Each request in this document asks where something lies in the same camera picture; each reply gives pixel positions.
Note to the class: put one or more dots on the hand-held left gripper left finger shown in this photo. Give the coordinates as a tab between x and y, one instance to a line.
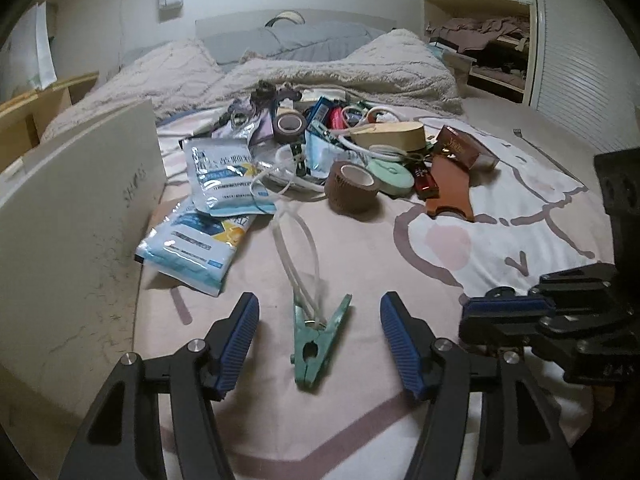
240	340

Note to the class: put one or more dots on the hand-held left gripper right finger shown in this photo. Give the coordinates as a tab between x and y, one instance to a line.
400	345

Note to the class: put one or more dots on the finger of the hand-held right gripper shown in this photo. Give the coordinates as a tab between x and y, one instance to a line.
505	306
500	332

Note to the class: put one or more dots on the brown leather piece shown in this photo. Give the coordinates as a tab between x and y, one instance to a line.
447	185

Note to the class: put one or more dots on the blue white medicine packet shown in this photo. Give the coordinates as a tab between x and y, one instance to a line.
190	255
220	175

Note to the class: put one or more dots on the white storage box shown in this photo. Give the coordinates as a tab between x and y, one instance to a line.
75	235

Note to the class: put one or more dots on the white louvred door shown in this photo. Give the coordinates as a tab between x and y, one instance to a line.
575	85

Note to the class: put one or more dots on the metal back scratcher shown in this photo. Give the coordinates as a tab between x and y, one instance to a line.
517	132

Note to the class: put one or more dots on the brown bandage roll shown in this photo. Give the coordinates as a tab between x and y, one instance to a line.
350	195

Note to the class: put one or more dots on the white closet niche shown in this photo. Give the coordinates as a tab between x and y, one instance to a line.
500	91

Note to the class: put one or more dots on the mint green round case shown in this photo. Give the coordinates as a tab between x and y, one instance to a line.
392	180

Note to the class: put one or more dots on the red brown carton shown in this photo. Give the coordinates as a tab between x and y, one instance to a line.
460	145

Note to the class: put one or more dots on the blue face mask pack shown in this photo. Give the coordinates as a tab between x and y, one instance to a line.
320	155

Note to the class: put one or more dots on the oval wooden box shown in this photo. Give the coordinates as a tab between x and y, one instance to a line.
395	135

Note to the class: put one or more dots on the dark brown tape roll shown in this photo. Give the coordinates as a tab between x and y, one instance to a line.
290	135

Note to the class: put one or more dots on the brown clothes pile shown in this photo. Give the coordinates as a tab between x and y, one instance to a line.
475	27

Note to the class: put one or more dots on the purple black hair clip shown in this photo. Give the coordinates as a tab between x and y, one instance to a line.
275	95

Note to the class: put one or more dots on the beige textured blanket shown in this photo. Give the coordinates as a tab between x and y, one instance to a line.
350	70

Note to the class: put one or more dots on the grey duvet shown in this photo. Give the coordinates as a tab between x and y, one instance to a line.
300	40

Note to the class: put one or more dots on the wooden shelf unit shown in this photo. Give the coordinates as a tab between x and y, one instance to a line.
15	130

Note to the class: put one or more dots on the white headboard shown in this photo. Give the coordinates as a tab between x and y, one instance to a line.
225	22

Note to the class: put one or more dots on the white paper bag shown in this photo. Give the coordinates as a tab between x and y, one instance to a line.
35	50

